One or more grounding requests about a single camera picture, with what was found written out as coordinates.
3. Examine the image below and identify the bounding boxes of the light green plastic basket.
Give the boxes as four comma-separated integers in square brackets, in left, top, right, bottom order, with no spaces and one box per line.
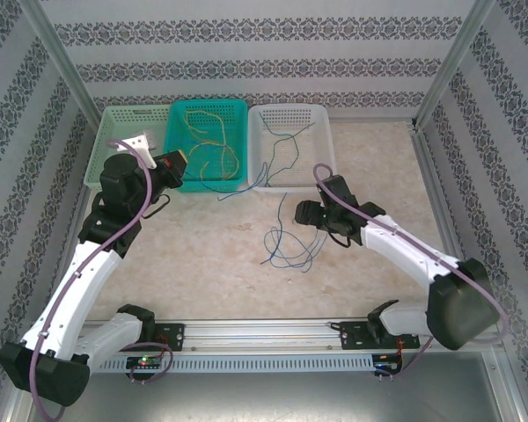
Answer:
[84,105,173,191]

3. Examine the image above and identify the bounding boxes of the white plastic basket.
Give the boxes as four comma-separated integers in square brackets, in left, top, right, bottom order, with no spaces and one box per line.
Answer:
[247,104,339,197]

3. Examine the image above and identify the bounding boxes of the yellow cable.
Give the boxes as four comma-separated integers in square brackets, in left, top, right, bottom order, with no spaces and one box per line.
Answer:
[187,140,241,182]
[182,109,230,150]

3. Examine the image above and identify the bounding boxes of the teal plastic basket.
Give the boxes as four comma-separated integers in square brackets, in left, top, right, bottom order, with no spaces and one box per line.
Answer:
[164,99,249,194]

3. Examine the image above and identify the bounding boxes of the green cable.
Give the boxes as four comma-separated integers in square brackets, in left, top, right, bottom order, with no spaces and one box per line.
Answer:
[258,112,316,138]
[263,134,301,189]

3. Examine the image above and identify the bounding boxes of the left circuit board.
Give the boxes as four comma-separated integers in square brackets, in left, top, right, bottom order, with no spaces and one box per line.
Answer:
[127,356,162,369]

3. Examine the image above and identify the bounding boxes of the grey metal panel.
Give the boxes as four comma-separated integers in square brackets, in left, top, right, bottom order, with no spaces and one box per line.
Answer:
[8,351,518,422]

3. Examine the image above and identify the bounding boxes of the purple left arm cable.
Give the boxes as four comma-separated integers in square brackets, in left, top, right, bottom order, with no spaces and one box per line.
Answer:
[28,138,175,421]

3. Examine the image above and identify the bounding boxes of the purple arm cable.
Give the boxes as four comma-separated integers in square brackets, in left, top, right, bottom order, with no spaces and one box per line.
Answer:
[312,164,510,382]
[28,138,175,421]

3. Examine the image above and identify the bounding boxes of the black right mount plate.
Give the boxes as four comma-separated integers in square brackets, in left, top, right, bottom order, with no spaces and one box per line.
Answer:
[338,320,422,352]

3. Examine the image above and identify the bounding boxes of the black mount plate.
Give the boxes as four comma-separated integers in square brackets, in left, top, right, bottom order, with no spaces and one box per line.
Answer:
[338,320,422,352]
[151,323,186,353]

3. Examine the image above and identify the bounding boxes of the aluminium left frame post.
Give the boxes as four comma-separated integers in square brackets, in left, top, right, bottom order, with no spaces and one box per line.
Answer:
[24,0,106,133]

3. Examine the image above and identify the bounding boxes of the aluminium frame post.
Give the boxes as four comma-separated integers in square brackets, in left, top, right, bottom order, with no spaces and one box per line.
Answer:
[412,0,498,131]
[24,0,106,133]

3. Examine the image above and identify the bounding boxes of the aluminium front rail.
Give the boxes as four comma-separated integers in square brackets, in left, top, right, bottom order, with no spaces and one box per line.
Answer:
[83,316,499,353]

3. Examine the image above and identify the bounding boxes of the black left mount plate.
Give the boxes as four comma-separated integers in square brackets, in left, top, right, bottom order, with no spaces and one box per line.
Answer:
[151,323,186,353]

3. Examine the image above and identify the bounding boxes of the slotted grey cable duct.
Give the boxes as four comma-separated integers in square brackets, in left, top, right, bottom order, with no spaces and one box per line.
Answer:
[100,353,375,373]

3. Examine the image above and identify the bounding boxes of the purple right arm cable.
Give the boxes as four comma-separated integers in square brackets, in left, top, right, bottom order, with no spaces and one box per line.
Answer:
[312,164,510,382]

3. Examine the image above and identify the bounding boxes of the aluminium right frame post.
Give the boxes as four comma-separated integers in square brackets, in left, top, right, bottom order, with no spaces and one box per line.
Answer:
[412,0,498,131]

